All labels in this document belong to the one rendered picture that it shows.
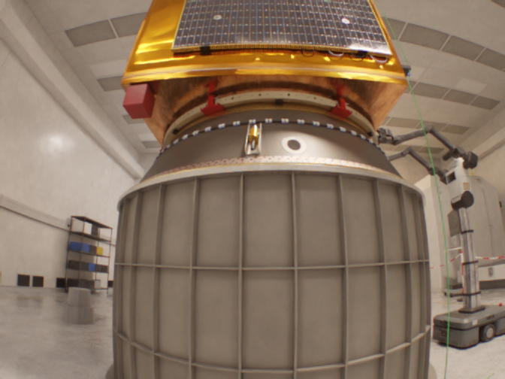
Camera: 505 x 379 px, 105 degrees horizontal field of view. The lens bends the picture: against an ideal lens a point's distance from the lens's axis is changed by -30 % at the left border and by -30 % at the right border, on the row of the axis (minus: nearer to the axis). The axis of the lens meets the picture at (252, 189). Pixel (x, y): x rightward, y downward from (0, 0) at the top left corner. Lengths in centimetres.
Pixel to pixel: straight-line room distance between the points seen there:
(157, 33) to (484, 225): 874
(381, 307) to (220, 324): 64
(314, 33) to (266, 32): 28
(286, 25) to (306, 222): 118
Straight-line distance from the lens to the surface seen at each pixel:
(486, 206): 919
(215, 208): 107
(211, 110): 160
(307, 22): 180
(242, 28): 172
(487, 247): 893
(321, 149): 124
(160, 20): 202
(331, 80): 157
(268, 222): 102
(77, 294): 370
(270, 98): 152
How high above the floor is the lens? 75
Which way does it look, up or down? 18 degrees up
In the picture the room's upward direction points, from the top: straight up
